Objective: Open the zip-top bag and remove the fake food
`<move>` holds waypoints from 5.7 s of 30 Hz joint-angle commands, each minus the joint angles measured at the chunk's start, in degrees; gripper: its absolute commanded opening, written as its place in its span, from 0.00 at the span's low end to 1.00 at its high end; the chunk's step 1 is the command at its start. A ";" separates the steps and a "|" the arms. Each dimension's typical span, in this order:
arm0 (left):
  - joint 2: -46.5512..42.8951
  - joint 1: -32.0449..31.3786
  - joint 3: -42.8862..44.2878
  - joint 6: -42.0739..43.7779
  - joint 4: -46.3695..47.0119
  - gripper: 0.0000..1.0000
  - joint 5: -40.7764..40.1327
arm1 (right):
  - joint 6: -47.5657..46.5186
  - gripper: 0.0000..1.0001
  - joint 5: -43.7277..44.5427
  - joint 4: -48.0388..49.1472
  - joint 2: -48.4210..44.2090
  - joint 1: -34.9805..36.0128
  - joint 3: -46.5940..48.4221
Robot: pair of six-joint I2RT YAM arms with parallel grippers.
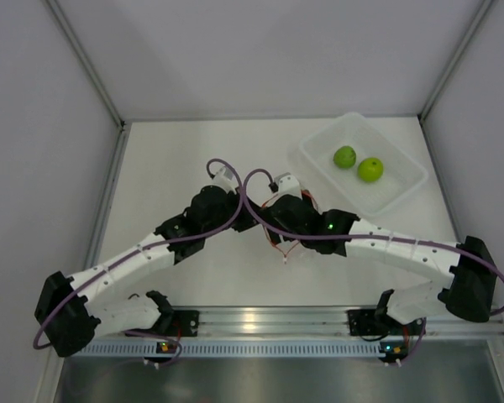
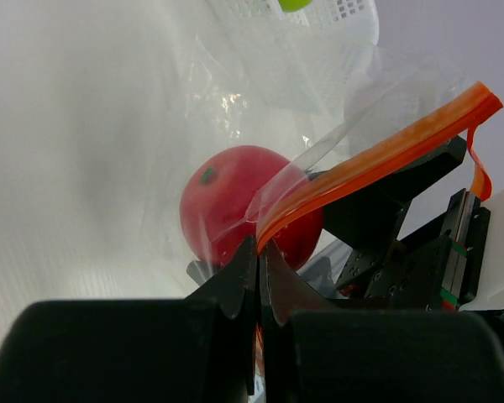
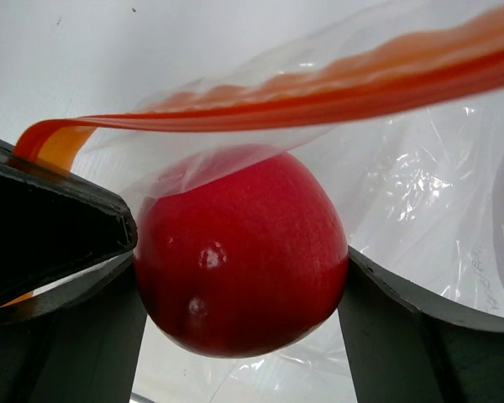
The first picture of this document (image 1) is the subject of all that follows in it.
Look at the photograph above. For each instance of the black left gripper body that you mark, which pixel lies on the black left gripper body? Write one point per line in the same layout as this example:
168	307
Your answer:
244	220

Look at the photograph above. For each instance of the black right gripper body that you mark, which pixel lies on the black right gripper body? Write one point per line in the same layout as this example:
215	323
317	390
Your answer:
302	240

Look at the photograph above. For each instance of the clear zip top bag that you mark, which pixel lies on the clear zip top bag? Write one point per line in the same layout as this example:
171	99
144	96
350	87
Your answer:
290	247

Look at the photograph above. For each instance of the green fake lime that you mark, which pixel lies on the green fake lime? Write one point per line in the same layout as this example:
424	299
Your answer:
344	157

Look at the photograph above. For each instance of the green fake apple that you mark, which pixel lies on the green fake apple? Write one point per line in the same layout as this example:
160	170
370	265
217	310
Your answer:
370	170

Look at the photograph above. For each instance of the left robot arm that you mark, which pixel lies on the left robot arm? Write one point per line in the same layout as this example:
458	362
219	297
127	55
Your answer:
75	309

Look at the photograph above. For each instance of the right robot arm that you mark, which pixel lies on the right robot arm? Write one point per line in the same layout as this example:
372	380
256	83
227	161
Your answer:
458	278

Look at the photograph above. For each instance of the white perforated plastic basket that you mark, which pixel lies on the white perforated plastic basket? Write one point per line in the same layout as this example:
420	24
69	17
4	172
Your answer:
312	160

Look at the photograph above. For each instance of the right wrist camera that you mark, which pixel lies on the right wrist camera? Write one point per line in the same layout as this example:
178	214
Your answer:
286	184

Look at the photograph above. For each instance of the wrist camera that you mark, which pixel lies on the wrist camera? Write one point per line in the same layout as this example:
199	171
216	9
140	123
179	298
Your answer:
225	179
286	184

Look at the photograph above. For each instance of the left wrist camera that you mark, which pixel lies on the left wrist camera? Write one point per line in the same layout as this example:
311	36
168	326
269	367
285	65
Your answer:
225	179

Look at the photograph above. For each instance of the aluminium mounting rail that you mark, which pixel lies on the aluminium mounting rail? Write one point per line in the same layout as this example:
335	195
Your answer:
316	321

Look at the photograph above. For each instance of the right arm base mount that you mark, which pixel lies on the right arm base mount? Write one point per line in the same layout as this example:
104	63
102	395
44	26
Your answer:
365	323

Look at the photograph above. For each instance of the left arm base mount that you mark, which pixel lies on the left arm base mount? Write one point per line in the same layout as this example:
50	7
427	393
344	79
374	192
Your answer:
179	323

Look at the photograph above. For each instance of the white slotted cable duct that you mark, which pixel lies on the white slotted cable duct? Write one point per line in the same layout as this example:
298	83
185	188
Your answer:
150	349

